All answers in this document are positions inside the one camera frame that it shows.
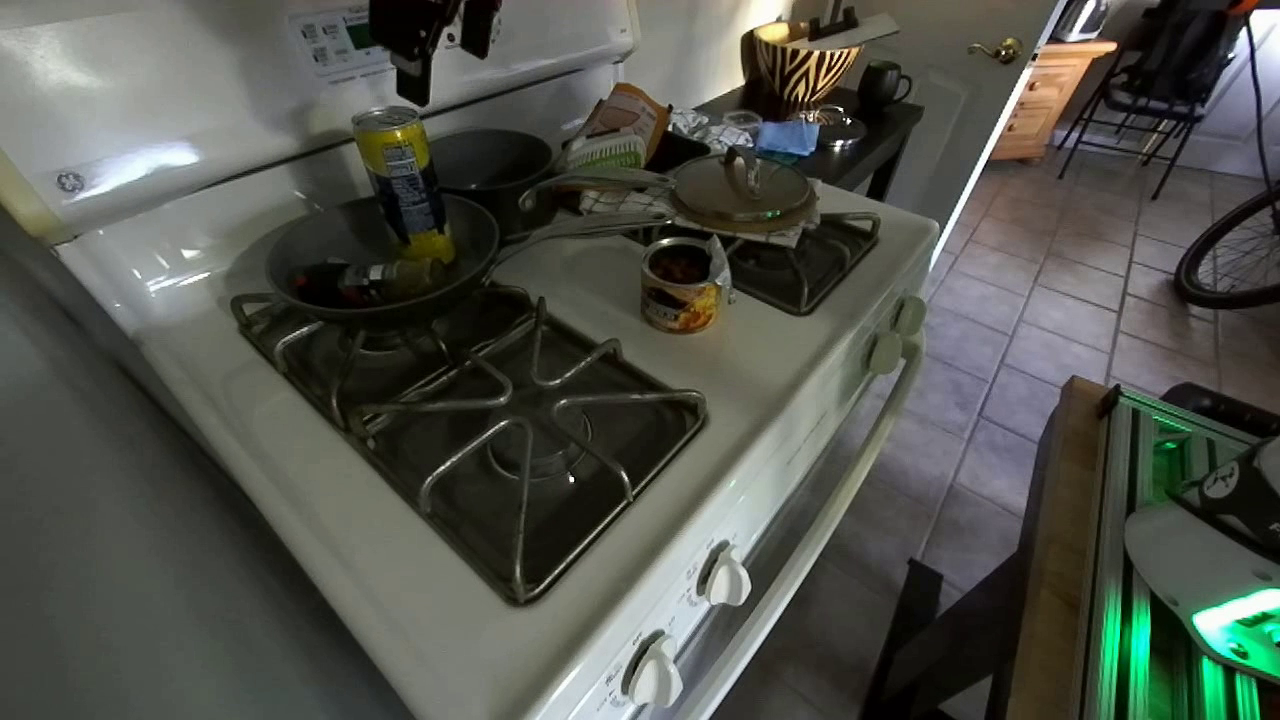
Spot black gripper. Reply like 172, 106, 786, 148
369, 0, 505, 106

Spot yellow bottle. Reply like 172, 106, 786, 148
350, 102, 456, 273

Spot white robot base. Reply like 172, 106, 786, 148
1120, 435, 1280, 689

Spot dark frying pan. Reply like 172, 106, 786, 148
262, 185, 680, 322

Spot glass pot lid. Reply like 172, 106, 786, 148
665, 144, 820, 232

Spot open tin can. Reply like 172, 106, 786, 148
637, 232, 737, 337

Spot orange card package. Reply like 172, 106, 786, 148
563, 79, 675, 181

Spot blue sponge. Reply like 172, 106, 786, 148
748, 117, 823, 163

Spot zebra pattern bowl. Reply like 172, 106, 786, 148
737, 16, 874, 110

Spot black double burner grate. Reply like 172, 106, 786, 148
228, 284, 711, 607

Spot small glass bowl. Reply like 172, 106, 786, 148
805, 99, 869, 158

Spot black single burner grate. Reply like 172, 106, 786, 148
623, 203, 886, 319

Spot black side table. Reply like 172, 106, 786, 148
689, 85, 929, 203

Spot black mug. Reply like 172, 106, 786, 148
858, 54, 921, 131

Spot white gas stove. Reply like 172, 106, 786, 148
0, 0, 944, 720

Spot white stove knob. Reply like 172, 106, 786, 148
620, 626, 689, 716
692, 537, 756, 610
865, 328, 914, 381
889, 293, 932, 340

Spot brass door knob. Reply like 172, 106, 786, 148
968, 31, 1031, 69

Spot grey refrigerator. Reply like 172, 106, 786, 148
0, 206, 412, 720

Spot wooden dresser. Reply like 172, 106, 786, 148
987, 34, 1124, 168

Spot black chair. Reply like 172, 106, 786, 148
1055, 0, 1267, 203

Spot black stand legs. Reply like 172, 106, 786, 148
858, 546, 1031, 720

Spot bicycle wheel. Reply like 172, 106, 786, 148
1167, 185, 1280, 316

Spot wooden board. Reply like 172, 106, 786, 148
1006, 373, 1120, 720

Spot dark pot with handle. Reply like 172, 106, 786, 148
424, 125, 671, 245

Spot white oven door handle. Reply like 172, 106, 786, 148
660, 337, 929, 720

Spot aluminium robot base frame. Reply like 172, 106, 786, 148
1087, 381, 1280, 720

